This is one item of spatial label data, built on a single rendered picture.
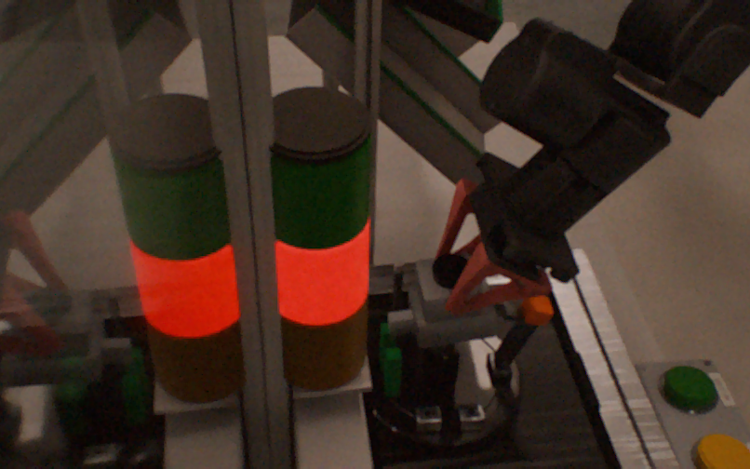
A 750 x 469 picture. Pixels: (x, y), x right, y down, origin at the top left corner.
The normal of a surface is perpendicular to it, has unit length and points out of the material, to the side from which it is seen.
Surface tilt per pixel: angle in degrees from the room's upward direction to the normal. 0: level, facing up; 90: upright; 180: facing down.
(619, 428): 0
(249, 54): 90
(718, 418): 0
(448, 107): 45
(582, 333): 0
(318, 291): 90
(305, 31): 90
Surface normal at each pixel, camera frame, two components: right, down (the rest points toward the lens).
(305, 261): -0.16, 0.68
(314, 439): 0.02, -0.73
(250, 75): 0.14, 0.68
